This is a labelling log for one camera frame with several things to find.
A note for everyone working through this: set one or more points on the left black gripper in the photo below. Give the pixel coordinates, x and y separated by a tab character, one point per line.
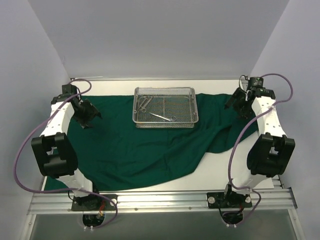
87	113

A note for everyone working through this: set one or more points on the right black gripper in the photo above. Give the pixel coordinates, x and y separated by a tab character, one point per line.
236	99

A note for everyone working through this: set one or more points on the green surgical drape cloth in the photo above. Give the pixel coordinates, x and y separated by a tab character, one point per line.
116	155

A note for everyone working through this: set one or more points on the wire mesh instrument tray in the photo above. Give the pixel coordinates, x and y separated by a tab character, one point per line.
168	102

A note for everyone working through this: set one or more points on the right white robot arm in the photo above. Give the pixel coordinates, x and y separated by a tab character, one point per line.
270	154

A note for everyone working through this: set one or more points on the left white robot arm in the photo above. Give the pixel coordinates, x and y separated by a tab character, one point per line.
53	151

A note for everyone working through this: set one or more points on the steel surgical scissors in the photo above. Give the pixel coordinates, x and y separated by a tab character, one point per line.
144	106

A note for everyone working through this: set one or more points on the steel clamp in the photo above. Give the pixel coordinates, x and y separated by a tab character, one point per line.
140	102

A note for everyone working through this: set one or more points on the steel forceps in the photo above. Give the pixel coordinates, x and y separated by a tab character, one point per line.
170	119

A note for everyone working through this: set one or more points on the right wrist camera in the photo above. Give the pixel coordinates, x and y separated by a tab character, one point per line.
255	82

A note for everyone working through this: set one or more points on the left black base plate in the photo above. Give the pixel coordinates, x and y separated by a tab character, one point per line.
92	202

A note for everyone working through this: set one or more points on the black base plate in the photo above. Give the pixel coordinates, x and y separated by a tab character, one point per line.
232	200
92	202

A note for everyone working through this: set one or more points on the aluminium front rail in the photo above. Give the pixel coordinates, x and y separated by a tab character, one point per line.
160	202

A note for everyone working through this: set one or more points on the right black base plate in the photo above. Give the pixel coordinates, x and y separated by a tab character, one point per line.
232	200

